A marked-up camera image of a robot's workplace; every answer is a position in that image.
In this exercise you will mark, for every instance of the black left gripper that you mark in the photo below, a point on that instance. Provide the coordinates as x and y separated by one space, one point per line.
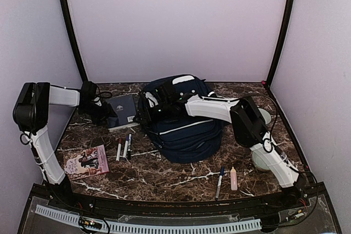
108 112

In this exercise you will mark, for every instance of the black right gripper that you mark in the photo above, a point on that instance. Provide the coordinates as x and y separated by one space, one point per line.
144 110

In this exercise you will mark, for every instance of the dark blue hardcover book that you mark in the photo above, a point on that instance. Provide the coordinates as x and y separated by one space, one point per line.
124 107

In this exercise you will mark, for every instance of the navy blue student backpack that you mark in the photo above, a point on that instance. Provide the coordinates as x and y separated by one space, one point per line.
179 137

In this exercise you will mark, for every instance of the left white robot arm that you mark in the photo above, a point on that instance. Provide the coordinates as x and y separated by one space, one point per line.
31 114

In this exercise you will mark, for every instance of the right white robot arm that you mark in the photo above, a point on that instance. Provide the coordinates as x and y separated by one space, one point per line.
250 130

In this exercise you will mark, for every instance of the blue cap marker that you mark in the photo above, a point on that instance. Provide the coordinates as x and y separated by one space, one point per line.
125 150

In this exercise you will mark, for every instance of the red cap marker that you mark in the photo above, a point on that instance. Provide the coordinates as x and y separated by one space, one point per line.
119 150

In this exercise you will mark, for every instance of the pink cover book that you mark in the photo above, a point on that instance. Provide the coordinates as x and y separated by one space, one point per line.
86 163

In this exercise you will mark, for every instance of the blue pen near front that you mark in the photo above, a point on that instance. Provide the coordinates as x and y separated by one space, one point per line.
219 183

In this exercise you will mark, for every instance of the pink highlighter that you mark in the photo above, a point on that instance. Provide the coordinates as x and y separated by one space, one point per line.
233 179

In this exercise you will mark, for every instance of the far green ceramic bowl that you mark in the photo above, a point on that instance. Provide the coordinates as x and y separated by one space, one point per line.
266 115

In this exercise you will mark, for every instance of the green ceramic bowl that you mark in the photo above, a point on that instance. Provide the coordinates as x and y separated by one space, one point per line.
259 161
266 115

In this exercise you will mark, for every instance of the near green ceramic bowl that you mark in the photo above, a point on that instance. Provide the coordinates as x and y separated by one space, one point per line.
259 161

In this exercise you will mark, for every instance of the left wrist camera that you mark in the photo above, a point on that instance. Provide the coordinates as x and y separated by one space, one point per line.
98 99

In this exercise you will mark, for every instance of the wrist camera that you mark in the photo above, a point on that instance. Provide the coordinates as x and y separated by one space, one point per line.
98 99
151 100

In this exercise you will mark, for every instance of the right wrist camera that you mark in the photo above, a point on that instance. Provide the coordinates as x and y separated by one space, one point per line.
151 100

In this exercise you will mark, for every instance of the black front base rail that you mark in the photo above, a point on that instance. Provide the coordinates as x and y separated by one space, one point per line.
96 201

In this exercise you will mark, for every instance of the white slotted cable duct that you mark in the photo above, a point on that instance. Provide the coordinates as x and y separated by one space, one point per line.
134 224

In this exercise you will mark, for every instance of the left black frame post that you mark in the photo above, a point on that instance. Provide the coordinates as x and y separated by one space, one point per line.
73 40

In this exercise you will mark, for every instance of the black frame post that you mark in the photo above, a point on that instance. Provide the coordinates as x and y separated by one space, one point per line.
280 42
73 40

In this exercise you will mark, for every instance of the right black frame post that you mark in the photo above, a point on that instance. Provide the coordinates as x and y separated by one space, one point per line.
280 42

